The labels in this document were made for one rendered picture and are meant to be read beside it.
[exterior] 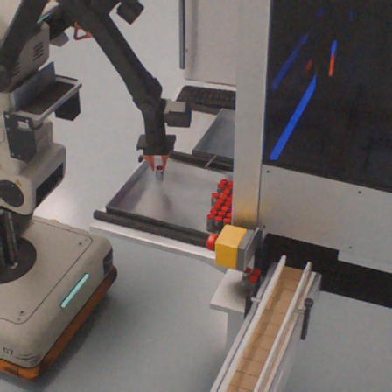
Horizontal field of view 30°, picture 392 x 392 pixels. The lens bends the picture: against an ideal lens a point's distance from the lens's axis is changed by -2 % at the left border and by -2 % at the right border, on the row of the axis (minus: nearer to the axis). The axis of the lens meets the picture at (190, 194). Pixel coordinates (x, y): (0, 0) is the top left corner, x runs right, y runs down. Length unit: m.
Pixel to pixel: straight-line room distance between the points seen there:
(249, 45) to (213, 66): 1.25
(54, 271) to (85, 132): 1.43
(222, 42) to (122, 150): 1.33
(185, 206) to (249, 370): 0.63
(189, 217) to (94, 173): 1.77
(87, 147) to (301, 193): 2.39
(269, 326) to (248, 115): 0.46
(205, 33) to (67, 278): 1.01
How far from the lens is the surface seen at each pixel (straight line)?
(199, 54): 2.74
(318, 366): 2.01
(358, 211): 1.64
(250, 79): 1.54
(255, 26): 1.49
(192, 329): 2.90
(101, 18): 1.76
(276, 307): 1.69
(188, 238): 1.90
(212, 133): 2.34
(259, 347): 1.60
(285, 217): 1.70
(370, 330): 1.87
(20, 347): 2.59
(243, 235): 1.71
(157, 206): 2.04
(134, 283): 3.09
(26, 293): 2.70
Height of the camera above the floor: 2.13
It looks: 37 degrees down
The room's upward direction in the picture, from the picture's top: straight up
